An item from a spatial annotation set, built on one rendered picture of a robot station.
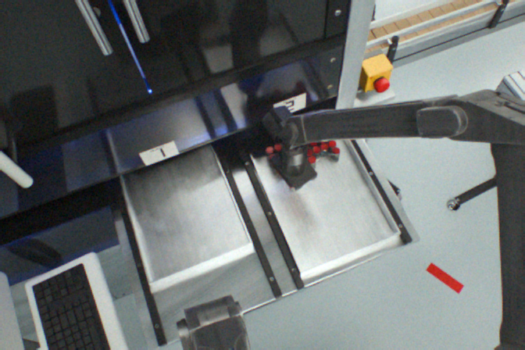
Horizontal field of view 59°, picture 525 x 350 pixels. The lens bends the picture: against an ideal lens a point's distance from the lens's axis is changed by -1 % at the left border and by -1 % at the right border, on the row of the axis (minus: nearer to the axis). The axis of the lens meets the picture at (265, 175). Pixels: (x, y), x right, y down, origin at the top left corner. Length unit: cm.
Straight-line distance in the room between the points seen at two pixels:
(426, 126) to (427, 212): 155
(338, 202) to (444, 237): 106
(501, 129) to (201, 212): 79
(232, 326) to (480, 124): 40
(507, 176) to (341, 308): 144
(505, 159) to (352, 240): 59
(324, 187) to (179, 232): 39
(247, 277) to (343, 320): 94
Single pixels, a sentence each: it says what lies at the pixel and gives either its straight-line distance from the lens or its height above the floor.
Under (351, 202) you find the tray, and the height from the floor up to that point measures 88.
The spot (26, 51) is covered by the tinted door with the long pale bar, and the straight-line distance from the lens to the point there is 86.
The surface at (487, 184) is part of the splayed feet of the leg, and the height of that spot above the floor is 12.
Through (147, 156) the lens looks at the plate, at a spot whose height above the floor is 103.
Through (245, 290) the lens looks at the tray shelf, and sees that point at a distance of 113.
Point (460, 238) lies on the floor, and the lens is 222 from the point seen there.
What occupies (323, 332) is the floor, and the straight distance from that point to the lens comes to 200.
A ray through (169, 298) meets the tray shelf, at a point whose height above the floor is 88.
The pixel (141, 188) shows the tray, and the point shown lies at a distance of 127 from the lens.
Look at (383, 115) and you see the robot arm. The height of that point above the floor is 135.
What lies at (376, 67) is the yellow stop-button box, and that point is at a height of 103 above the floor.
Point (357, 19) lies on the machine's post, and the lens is 104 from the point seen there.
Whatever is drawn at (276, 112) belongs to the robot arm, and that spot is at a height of 114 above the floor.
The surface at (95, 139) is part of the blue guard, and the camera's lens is 105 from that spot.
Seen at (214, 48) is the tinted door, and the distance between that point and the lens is 94.
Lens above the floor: 198
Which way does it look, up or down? 64 degrees down
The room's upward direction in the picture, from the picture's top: 7 degrees counter-clockwise
